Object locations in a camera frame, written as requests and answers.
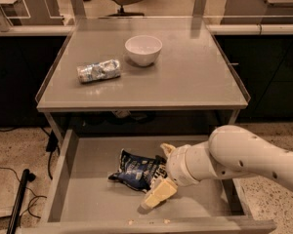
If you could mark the grey cabinet counter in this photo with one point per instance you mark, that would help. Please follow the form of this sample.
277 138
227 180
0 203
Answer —
190 73

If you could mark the blue chip bag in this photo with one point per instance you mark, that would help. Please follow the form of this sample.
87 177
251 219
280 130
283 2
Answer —
138 172

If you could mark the open grey top drawer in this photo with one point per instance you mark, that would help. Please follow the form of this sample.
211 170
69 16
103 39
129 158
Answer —
82 200

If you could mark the white ceramic bowl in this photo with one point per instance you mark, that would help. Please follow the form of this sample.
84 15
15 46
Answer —
143 50

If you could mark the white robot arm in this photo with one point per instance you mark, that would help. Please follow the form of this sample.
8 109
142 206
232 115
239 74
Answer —
229 152

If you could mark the black pole on floor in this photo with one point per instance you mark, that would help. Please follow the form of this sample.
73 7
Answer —
26 176

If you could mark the grey background desk right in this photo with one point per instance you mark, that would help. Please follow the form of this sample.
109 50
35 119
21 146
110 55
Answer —
258 12

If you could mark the background desk left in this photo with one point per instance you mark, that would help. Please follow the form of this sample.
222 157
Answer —
32 12

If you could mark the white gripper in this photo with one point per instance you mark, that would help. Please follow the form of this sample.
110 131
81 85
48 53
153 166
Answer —
176 164

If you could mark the crumpled silver snack bag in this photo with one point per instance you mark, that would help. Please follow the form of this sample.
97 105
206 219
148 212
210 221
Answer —
99 71

